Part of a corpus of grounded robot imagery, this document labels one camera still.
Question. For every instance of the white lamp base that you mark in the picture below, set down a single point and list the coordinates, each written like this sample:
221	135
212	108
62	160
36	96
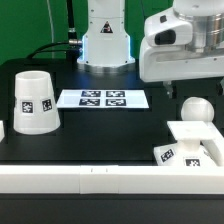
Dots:
188	151

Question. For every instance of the white lamp shade cone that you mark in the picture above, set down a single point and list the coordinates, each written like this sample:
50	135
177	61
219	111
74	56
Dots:
35	110

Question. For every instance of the white left fence block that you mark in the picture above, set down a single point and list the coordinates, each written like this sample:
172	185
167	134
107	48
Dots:
2	133

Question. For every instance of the white front fence bar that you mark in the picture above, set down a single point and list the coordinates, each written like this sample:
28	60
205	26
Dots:
110	179

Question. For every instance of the white right fence bar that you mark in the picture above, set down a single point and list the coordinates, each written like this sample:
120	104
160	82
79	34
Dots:
215	146

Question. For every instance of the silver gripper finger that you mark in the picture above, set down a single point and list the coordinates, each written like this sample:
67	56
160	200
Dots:
169	88

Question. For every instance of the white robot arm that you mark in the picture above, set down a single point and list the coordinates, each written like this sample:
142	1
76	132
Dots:
106	45

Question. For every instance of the white marker sheet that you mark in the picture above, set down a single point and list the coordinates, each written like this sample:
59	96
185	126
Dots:
103	99

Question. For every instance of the white fence bar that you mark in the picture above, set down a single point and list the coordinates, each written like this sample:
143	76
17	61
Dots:
110	179
215	146

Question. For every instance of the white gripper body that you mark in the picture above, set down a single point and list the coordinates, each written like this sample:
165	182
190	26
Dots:
185	41

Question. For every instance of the white lamp bulb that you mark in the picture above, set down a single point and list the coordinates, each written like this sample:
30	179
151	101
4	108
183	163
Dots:
197	109

